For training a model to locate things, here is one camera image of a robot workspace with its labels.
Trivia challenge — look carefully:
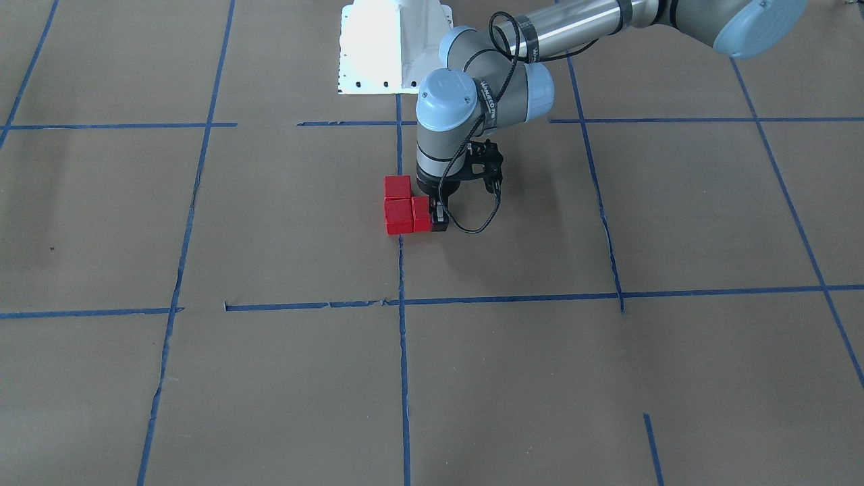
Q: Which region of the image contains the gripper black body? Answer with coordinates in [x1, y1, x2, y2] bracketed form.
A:
[416, 172, 462, 202]

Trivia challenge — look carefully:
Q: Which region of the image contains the red block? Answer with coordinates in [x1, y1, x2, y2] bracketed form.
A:
[383, 198, 414, 235]
[411, 196, 432, 233]

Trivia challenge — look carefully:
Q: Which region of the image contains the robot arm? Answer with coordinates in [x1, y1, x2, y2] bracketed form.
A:
[414, 1, 807, 232]

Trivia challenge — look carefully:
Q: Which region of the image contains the white camera stand base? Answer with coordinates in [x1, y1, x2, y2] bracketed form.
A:
[337, 1, 454, 95]

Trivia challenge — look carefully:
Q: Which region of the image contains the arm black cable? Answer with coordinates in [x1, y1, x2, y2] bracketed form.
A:
[437, 11, 601, 236]

